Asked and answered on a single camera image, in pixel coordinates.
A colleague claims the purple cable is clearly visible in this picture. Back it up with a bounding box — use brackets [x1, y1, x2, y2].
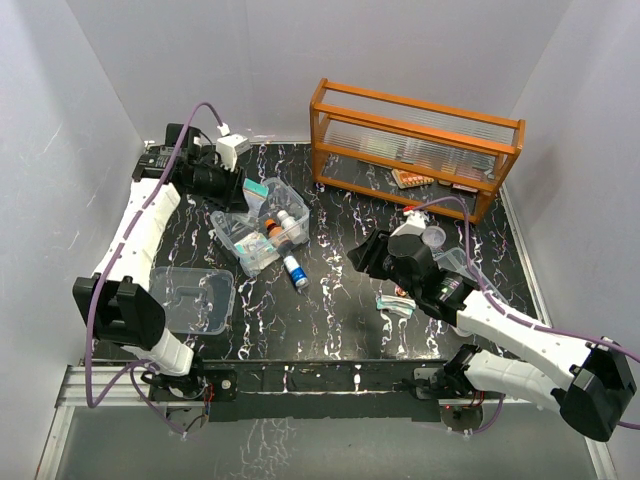
[84, 102, 231, 436]
[412, 195, 640, 430]

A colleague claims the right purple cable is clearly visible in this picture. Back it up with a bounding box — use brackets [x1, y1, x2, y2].
[412, 195, 640, 430]

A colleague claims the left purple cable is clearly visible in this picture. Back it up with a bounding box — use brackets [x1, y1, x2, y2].
[84, 102, 231, 436]

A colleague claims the clear plastic medicine box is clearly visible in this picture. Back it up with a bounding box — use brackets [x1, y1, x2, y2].
[210, 177, 310, 277]

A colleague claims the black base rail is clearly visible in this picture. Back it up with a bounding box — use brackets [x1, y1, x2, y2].
[149, 357, 501, 424]

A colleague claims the orange wooden shelf rack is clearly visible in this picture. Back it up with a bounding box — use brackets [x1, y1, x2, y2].
[309, 78, 526, 224]

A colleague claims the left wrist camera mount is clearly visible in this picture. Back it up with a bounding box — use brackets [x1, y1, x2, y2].
[215, 134, 251, 171]

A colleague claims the clear plastic box lid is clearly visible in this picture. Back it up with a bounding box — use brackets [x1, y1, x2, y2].
[149, 267, 236, 336]

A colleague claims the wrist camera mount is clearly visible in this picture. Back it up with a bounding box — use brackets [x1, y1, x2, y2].
[391, 206, 427, 236]
[215, 134, 251, 171]

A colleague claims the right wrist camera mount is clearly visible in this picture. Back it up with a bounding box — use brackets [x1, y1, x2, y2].
[391, 206, 427, 236]

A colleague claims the clear compartment organizer tray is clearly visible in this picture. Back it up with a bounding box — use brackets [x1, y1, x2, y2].
[434, 247, 506, 304]

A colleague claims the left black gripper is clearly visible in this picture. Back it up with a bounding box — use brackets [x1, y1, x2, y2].
[187, 159, 250, 214]

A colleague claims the blue white bandage roll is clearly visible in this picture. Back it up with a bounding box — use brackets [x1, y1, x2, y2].
[283, 255, 309, 291]

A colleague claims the white medicine bottle green label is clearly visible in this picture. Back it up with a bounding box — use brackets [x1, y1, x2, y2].
[277, 210, 299, 237]

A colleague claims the brown bottle orange cap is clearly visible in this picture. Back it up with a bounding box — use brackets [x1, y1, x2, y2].
[265, 218, 291, 250]

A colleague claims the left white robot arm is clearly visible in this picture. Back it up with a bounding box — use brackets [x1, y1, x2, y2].
[72, 123, 250, 399]

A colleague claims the small clear round jar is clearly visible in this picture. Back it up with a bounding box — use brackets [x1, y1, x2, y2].
[421, 225, 446, 250]

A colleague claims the blue header plastic packet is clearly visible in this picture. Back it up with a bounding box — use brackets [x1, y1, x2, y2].
[243, 178, 269, 217]

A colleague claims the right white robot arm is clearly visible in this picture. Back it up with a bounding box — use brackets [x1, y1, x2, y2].
[348, 230, 637, 442]

